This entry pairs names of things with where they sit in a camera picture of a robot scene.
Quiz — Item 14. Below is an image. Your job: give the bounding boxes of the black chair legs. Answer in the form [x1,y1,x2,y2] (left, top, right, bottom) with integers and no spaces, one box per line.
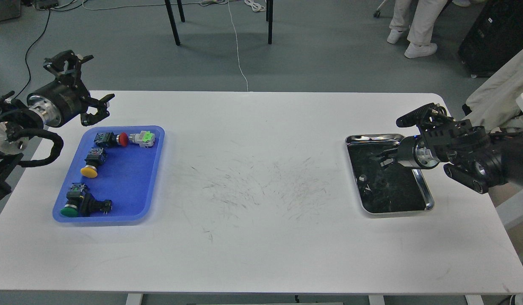
[164,0,274,46]

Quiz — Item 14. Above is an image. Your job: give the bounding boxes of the yellow pushbutton switch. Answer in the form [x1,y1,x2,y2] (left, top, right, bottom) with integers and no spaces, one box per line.
[80,147,107,178]

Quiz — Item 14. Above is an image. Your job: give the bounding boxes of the steel tray with black mat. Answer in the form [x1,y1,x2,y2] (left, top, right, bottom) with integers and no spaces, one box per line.
[345,133,435,216]

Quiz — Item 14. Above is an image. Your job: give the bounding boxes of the white floor cable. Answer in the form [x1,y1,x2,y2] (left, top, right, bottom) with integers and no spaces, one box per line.
[82,0,267,92]

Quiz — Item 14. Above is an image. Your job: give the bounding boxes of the red pushbutton switch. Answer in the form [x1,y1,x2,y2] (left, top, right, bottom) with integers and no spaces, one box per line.
[94,132,129,147]

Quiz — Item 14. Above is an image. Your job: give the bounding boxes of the green and white switch block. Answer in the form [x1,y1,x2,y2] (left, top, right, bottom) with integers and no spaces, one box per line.
[128,130,155,147]

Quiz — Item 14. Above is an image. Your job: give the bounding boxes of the green pushbutton switch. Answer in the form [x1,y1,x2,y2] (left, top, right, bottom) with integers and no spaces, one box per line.
[60,182,89,218]

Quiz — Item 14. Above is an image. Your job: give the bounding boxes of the blue plastic tray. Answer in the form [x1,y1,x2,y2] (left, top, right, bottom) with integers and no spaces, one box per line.
[53,125,165,226]

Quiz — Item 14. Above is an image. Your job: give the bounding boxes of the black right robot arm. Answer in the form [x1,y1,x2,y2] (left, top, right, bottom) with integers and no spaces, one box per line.
[372,103,523,194]

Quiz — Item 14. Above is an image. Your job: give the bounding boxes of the black floor cable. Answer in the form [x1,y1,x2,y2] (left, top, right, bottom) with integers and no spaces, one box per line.
[23,0,90,82]

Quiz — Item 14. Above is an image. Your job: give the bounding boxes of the beige cloth cover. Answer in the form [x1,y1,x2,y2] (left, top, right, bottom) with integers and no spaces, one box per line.
[463,49,523,133]

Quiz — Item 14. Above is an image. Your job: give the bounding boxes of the person in beige trousers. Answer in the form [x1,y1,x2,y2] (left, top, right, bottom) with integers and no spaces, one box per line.
[386,0,447,58]

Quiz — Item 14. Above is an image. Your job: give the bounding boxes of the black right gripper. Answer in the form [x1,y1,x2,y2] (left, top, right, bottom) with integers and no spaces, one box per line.
[368,136,440,170]

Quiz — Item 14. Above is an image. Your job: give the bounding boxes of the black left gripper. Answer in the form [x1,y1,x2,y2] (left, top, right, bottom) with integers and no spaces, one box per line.
[27,50,115,128]

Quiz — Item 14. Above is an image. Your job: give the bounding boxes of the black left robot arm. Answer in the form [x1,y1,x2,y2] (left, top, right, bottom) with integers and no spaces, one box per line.
[0,50,114,201]

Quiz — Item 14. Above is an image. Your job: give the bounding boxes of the black equipment case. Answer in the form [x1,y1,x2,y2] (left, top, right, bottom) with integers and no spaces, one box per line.
[457,0,523,78]

